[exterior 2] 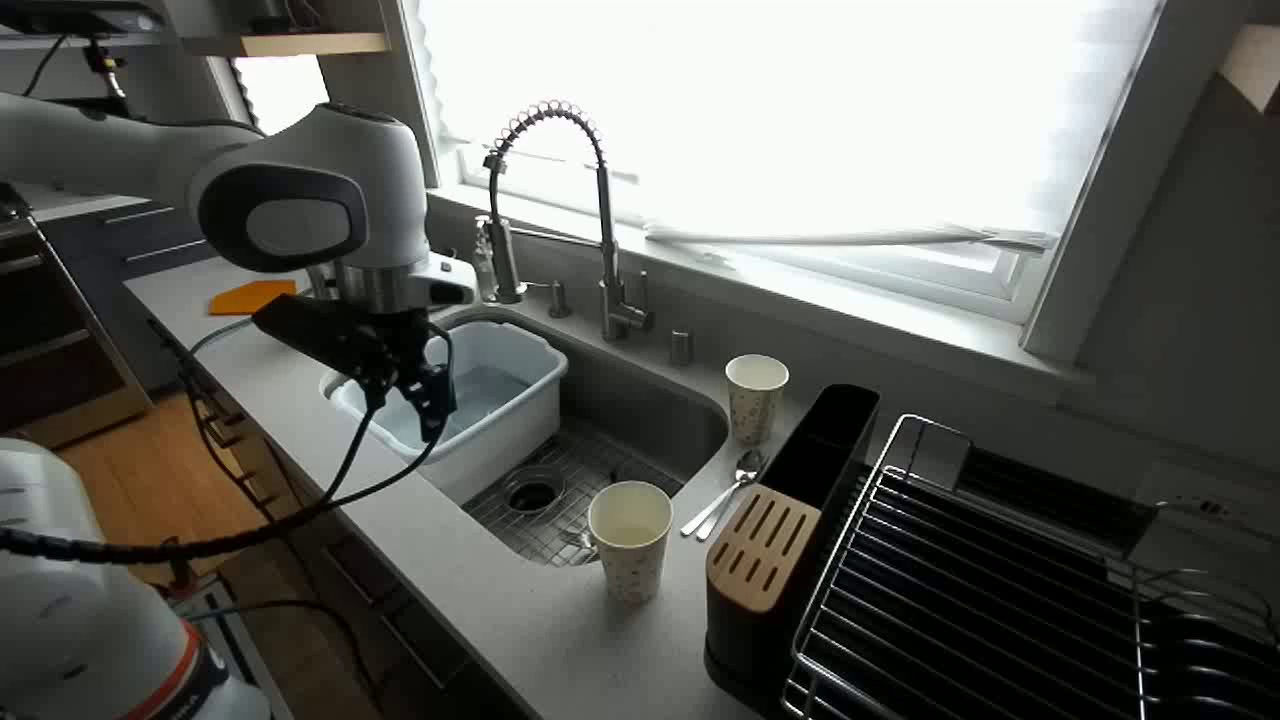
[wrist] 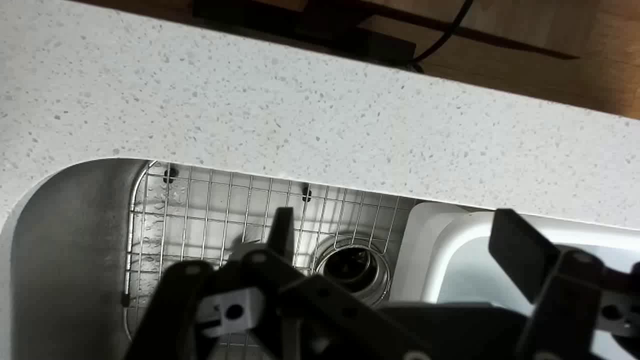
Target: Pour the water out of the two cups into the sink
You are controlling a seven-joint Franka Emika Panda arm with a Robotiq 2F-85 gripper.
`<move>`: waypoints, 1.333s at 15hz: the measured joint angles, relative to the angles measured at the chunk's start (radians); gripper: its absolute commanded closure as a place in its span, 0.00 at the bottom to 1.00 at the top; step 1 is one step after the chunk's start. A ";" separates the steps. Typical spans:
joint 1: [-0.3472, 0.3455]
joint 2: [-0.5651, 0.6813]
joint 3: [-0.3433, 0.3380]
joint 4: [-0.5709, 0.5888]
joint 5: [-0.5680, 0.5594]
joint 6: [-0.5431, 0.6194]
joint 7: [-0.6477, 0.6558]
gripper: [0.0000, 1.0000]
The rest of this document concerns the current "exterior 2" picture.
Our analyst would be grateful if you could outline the dotted paper cup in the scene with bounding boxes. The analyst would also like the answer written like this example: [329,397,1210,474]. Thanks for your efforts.
[586,474,678,610]
[719,348,793,453]

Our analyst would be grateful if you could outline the metal spoon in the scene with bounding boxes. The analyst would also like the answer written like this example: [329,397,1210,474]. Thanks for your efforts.
[678,449,771,543]

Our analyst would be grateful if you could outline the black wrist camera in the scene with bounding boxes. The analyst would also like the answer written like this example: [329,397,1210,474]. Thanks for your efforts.
[253,293,406,402]

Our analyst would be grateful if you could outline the orange flat sponge cloth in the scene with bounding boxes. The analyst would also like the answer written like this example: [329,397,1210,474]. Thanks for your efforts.
[203,276,303,319]

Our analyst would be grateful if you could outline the black utensil holder wooden top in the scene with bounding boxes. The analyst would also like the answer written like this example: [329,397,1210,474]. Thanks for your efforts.
[699,381,884,711]

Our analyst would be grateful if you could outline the white plastic dish tub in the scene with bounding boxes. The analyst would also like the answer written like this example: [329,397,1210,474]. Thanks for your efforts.
[325,314,574,507]

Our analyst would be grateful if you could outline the wooden shelf board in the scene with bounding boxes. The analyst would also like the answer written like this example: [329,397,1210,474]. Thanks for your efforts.
[238,27,392,61]

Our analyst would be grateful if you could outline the steel undermount sink basin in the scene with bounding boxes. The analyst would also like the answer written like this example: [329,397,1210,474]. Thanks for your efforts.
[317,301,736,575]

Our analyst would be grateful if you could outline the gray drawer unit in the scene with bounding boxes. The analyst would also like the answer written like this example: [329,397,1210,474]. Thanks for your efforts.
[35,196,222,392]

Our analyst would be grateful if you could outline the round sink drain strainer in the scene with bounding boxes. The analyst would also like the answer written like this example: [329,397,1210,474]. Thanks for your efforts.
[509,474,565,514]

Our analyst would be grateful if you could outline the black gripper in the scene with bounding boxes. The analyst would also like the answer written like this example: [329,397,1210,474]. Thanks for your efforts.
[377,314,459,449]

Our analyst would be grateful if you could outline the chrome spring kitchen faucet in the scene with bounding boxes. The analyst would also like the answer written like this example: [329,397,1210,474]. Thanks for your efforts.
[477,97,655,342]

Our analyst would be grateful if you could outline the dark wooden shelf unit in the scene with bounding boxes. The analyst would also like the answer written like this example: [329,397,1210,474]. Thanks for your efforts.
[0,217,156,453]

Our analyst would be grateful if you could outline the black wire dish rack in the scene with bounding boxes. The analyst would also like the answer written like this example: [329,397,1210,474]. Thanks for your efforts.
[777,406,1280,720]

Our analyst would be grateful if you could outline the dark base cabinet drawers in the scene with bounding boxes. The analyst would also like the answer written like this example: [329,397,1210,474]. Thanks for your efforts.
[173,348,538,720]

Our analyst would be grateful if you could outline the metal sink bottom grid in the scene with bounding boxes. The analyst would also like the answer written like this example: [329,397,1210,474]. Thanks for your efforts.
[466,415,691,572]

